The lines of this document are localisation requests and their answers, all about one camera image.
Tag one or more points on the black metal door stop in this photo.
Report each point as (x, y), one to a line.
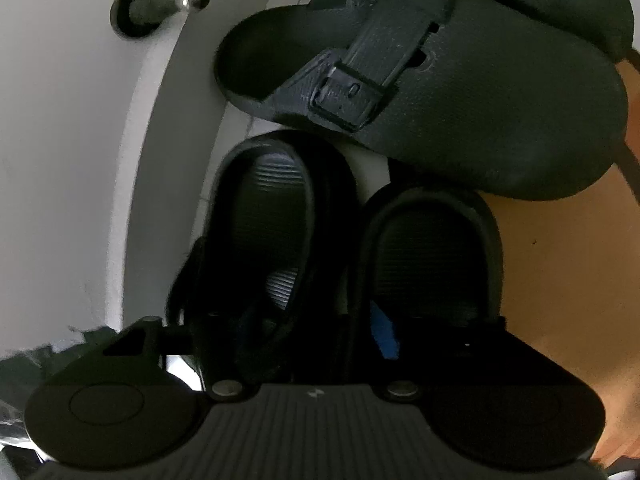
(145, 7)

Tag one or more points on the orange brown round rug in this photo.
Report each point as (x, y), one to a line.
(550, 260)

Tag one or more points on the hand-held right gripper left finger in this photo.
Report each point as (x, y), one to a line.
(220, 360)

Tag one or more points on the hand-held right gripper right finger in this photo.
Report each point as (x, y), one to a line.
(385, 335)

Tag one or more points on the black flip-flop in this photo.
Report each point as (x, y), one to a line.
(270, 210)
(430, 260)

